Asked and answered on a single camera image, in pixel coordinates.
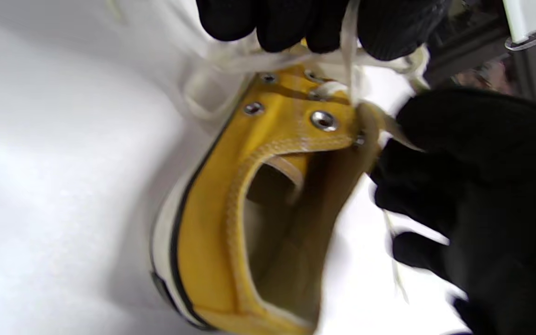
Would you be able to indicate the white shoe lace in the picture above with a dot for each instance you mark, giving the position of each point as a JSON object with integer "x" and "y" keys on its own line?
{"x": 349, "y": 46}

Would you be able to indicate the dark window frame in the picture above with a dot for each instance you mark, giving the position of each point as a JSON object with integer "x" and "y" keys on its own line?
{"x": 468, "y": 42}

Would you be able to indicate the yellow canvas shoe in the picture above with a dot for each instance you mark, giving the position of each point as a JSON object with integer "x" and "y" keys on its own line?
{"x": 212, "y": 223}

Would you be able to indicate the person's left hand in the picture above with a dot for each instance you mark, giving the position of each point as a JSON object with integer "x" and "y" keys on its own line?
{"x": 389, "y": 28}

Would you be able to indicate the person's right hand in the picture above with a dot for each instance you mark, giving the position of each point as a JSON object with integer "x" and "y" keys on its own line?
{"x": 505, "y": 209}

